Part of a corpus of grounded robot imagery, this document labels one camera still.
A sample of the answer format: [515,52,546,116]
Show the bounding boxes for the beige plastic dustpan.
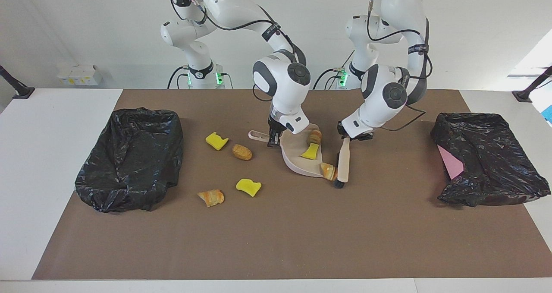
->
[248,123,339,179]

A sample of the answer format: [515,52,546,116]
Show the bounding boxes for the beige brush with black bristles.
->
[334,137,351,189]

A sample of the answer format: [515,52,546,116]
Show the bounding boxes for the brown bread roll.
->
[232,144,253,161]

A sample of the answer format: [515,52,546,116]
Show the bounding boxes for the pink bin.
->
[437,145,464,180]

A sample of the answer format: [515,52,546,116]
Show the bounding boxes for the black trash bag over pink bin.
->
[430,112,551,207]

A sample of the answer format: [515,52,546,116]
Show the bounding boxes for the black trash bag bin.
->
[75,107,185,213]

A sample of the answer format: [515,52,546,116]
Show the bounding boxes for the brown table mat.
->
[32,89,552,280]

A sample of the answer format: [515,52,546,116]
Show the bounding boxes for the black stand with base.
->
[512,66,552,103]
[0,65,35,100]

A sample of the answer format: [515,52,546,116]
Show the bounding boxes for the black left base cable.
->
[313,49,355,90]

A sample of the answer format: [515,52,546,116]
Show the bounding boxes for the black base cable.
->
[167,66,190,90]
[313,49,355,90]

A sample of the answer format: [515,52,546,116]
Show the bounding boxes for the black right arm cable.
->
[170,0,307,103]

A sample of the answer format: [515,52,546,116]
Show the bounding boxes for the black right base cable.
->
[167,66,190,90]

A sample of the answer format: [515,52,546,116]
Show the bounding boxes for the white wall socket boxes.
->
[57,64,103,86]

